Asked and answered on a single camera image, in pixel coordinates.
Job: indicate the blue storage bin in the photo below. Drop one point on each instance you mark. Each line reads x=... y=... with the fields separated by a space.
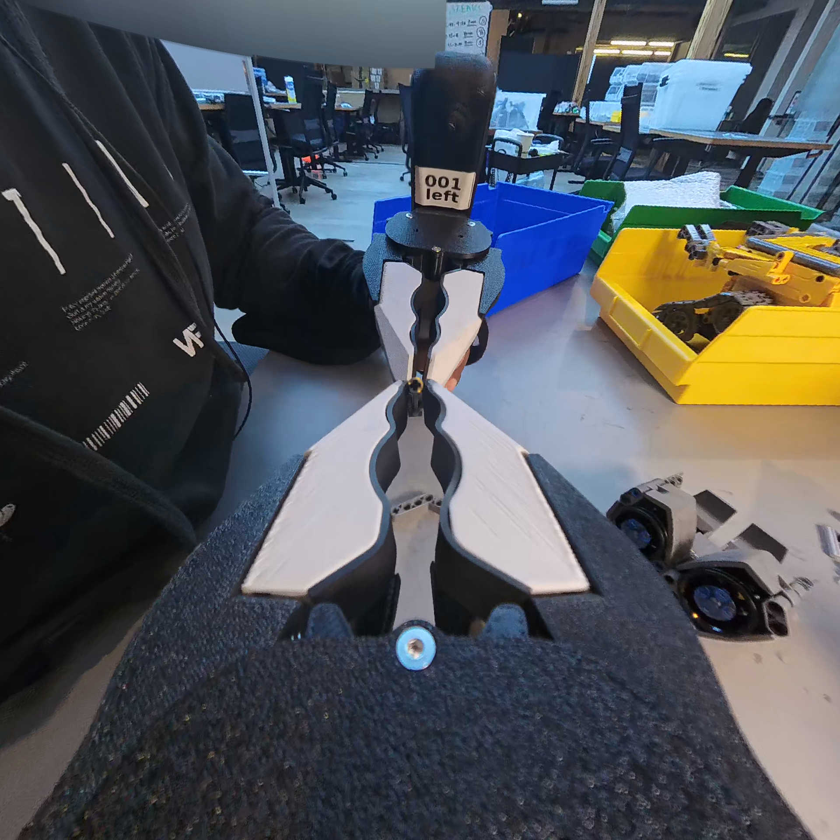
x=544 y=243

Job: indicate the wooden pillar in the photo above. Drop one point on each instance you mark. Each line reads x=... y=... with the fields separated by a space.
x=709 y=26
x=589 y=46

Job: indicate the white wall poster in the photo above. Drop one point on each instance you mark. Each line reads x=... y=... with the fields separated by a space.
x=469 y=26

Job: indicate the pile of small brick parts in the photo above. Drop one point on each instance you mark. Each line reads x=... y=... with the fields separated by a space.
x=828 y=541

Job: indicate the black office chair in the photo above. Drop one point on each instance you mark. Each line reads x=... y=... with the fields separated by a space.
x=308 y=131
x=627 y=131
x=367 y=124

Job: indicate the person's left forearm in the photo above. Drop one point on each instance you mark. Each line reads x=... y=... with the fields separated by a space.
x=295 y=295

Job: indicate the person's black printed clothing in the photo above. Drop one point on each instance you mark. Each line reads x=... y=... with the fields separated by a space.
x=98 y=394

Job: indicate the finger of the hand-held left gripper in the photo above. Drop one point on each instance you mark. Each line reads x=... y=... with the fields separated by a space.
x=463 y=308
x=394 y=308

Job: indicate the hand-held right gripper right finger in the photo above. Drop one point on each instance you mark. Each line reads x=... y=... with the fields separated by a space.
x=512 y=525

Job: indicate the grey desk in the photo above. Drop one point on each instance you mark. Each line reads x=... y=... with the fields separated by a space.
x=590 y=426

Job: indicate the white plastic storage crate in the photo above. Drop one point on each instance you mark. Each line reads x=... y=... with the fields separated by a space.
x=699 y=95

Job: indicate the white foam sheet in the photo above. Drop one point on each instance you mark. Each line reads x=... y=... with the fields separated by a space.
x=669 y=193

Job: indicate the long wooden table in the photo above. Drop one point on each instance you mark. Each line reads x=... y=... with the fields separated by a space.
x=728 y=139

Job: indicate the green storage bin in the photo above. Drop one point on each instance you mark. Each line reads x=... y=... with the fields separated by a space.
x=689 y=216

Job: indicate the yellow storage bin with ledge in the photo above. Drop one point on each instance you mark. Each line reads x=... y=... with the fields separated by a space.
x=754 y=367

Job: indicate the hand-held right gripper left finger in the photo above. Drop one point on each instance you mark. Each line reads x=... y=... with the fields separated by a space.
x=321 y=525

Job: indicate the grey angled brick beam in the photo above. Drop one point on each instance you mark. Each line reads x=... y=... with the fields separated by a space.
x=417 y=505

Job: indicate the white metal pole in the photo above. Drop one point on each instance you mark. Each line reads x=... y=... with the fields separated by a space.
x=262 y=131

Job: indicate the grey toy brick engine assembly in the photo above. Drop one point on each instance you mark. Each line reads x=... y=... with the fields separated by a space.
x=728 y=584

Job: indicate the black rolling cart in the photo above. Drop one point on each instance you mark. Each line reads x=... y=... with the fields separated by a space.
x=525 y=161

